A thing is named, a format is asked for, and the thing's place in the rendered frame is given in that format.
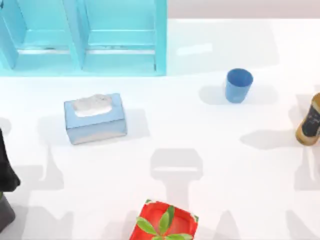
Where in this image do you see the blue tissue box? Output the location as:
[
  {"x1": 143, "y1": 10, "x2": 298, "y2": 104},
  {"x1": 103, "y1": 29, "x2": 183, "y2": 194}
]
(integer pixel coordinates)
[{"x1": 63, "y1": 93, "x2": 129, "y2": 146}]

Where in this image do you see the blue cup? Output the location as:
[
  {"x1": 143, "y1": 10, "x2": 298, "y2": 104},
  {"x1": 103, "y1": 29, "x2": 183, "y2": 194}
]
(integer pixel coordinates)
[{"x1": 224, "y1": 68, "x2": 254, "y2": 104}]

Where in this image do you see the red plant pot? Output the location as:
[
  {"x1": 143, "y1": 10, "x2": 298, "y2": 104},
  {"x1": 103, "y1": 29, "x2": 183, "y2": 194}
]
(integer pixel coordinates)
[{"x1": 128, "y1": 199, "x2": 200, "y2": 240}]

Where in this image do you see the green plant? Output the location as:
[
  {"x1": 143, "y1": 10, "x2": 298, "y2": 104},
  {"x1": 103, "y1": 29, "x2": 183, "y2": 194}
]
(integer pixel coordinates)
[{"x1": 136, "y1": 205, "x2": 192, "y2": 240}]

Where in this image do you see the light blue rack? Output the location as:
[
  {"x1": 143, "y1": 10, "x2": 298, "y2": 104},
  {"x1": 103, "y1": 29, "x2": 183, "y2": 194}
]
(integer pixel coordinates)
[{"x1": 0, "y1": 0, "x2": 168, "y2": 77}]

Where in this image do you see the tan bottle with black label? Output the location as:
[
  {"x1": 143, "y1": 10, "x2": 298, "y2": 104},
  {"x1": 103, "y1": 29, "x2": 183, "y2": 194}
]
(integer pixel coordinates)
[{"x1": 295, "y1": 92, "x2": 320, "y2": 145}]

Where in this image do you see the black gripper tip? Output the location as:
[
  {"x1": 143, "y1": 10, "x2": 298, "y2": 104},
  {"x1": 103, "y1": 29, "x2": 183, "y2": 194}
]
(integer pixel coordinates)
[{"x1": 0, "y1": 128, "x2": 21, "y2": 193}]

